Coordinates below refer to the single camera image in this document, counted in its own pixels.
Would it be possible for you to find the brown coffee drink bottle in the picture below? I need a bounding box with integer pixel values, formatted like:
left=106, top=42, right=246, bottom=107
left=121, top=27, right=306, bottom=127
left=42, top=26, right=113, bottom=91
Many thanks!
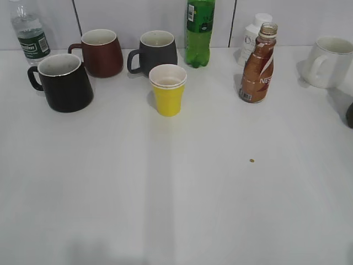
left=239, top=22, right=278, bottom=103

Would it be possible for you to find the black ceramic mug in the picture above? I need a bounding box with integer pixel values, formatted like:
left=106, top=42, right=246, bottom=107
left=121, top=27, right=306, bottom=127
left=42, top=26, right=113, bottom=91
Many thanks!
left=27, top=54, right=94, bottom=113

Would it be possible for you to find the yellow paper cup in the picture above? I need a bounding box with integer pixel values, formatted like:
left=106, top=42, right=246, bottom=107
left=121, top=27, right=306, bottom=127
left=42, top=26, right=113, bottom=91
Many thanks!
left=148, top=64, right=187, bottom=116

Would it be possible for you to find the grey ceramic mug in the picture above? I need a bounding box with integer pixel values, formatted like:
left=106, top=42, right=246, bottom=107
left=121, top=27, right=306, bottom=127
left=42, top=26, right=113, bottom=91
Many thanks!
left=127, top=30, right=178, bottom=76

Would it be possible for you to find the dark red ceramic mug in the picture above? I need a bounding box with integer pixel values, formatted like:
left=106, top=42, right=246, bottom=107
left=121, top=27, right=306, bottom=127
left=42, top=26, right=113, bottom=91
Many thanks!
left=68, top=29, right=124, bottom=78

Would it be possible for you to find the green soda bottle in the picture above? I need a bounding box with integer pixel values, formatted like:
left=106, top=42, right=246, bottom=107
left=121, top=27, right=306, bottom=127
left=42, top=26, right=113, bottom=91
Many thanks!
left=186, top=1, right=216, bottom=68

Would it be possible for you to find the white capped bottle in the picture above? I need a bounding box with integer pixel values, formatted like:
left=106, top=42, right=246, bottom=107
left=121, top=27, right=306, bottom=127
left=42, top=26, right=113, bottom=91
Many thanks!
left=237, top=13, right=272, bottom=67

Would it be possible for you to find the white ceramic mug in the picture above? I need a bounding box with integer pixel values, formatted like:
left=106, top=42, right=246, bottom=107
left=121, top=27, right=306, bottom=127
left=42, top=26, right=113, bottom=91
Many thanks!
left=301, top=36, right=352, bottom=89

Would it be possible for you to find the dark object at right edge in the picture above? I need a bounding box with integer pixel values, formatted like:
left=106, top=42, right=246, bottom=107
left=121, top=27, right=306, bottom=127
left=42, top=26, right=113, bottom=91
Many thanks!
left=346, top=103, right=353, bottom=129

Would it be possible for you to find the clear water bottle green label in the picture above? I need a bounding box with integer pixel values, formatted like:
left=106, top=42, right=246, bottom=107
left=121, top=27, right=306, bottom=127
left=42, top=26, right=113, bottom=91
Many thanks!
left=9, top=1, right=51, bottom=65

